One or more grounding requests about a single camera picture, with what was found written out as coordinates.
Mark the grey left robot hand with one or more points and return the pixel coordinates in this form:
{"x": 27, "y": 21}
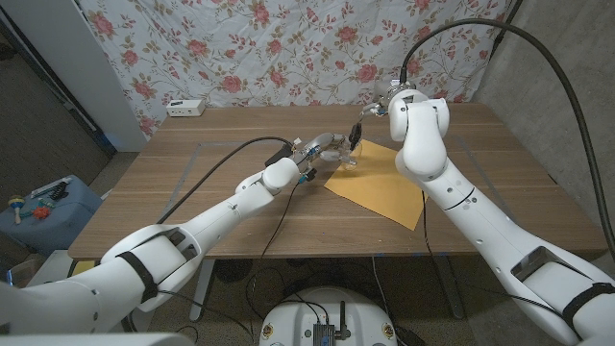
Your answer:
{"x": 322, "y": 142}

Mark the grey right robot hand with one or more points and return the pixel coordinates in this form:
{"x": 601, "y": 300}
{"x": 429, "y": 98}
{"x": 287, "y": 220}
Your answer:
{"x": 386, "y": 93}

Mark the clear plastic dispenser bottle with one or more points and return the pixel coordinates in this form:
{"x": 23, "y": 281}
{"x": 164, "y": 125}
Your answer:
{"x": 353, "y": 161}

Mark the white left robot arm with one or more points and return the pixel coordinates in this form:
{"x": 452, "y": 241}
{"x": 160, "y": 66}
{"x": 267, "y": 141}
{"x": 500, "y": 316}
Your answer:
{"x": 206, "y": 221}

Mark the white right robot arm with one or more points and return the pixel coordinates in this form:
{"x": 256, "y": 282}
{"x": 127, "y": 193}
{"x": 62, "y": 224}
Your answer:
{"x": 471, "y": 221}

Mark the yellow paper envelope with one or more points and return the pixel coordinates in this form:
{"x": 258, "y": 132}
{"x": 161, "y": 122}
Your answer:
{"x": 379, "y": 187}

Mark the small black wallet case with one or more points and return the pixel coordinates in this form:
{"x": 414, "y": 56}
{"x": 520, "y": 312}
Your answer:
{"x": 277, "y": 155}

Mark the floral rose backdrop cloth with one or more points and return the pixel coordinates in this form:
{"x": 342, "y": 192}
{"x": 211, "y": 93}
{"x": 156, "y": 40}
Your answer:
{"x": 298, "y": 53}

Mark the black backdrop pole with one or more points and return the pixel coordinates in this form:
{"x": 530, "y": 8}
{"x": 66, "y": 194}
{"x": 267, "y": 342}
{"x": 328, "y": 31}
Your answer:
{"x": 504, "y": 21}

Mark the white power strip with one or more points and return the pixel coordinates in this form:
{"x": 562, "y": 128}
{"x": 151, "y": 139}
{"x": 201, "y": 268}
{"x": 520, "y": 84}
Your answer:
{"x": 185, "y": 108}

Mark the black round floor disc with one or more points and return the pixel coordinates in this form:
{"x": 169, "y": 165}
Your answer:
{"x": 233, "y": 270}

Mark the white robot torso base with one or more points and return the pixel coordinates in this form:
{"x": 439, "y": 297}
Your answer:
{"x": 298, "y": 319}

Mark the white table leg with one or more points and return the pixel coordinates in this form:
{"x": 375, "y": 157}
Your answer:
{"x": 201, "y": 293}

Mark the grey table leg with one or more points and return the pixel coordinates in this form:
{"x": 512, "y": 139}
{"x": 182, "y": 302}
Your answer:
{"x": 449, "y": 288}

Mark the white cabinet panel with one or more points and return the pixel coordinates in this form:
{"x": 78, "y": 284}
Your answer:
{"x": 81, "y": 62}

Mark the black toy piece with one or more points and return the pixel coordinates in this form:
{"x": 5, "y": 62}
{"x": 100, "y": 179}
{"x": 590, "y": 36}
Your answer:
{"x": 58, "y": 190}

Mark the blue storage box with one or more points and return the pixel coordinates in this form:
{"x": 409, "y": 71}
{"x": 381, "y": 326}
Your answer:
{"x": 57, "y": 226}

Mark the white flat tool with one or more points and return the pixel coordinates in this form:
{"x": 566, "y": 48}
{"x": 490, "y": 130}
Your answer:
{"x": 48, "y": 188}

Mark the orange toy piece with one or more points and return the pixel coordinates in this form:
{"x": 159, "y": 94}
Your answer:
{"x": 41, "y": 212}

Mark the white robot torso rim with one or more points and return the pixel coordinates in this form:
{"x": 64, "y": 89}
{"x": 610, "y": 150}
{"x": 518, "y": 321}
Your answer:
{"x": 96, "y": 340}

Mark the yellow and blue maraca toy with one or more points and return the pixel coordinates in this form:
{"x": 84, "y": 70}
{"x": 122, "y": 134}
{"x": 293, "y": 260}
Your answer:
{"x": 16, "y": 204}

